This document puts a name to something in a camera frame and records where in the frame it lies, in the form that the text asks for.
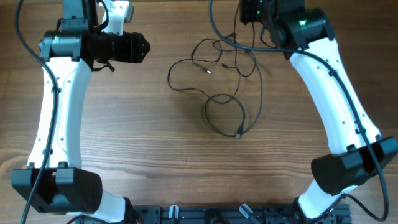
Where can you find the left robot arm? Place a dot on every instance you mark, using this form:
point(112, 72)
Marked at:
point(88, 38)

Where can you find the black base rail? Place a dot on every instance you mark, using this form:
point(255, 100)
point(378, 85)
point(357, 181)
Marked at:
point(269, 214)

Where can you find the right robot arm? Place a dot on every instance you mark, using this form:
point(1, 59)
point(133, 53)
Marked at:
point(358, 152)

